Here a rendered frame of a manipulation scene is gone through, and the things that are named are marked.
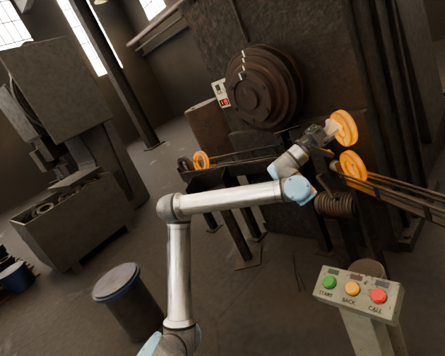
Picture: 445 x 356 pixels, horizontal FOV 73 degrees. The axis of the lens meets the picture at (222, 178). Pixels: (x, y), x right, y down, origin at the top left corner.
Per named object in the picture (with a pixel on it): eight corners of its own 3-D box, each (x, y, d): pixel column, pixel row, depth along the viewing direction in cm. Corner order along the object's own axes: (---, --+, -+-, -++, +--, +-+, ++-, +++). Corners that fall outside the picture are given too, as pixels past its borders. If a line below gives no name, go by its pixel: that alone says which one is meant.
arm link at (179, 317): (156, 367, 130) (155, 195, 137) (174, 348, 147) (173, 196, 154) (188, 372, 126) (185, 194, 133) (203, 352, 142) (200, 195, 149)
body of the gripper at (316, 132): (323, 124, 121) (299, 144, 122) (333, 140, 124) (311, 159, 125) (314, 122, 128) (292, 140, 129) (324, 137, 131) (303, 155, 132)
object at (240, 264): (231, 254, 237) (192, 176, 213) (262, 246, 229) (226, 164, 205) (227, 272, 219) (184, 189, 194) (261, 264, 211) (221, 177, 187)
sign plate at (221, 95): (222, 107, 210) (212, 82, 204) (250, 99, 190) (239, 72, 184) (220, 108, 208) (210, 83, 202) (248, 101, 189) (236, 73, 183)
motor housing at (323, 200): (345, 260, 183) (321, 186, 165) (383, 268, 166) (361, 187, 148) (336, 275, 176) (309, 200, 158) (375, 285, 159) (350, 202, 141)
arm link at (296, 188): (143, 196, 126) (307, 169, 106) (158, 197, 138) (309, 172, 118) (145, 224, 125) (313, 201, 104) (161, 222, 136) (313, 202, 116)
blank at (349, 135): (332, 109, 133) (325, 112, 133) (352, 109, 118) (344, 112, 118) (342, 141, 137) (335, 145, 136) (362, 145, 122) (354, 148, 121)
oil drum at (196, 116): (222, 147, 532) (201, 100, 502) (246, 145, 488) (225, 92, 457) (200, 164, 499) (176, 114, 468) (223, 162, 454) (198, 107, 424)
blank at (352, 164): (360, 184, 139) (354, 188, 139) (342, 157, 144) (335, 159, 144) (372, 175, 124) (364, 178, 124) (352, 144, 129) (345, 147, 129)
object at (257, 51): (249, 131, 193) (220, 60, 177) (313, 121, 158) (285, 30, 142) (243, 136, 190) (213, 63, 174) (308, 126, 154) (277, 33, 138)
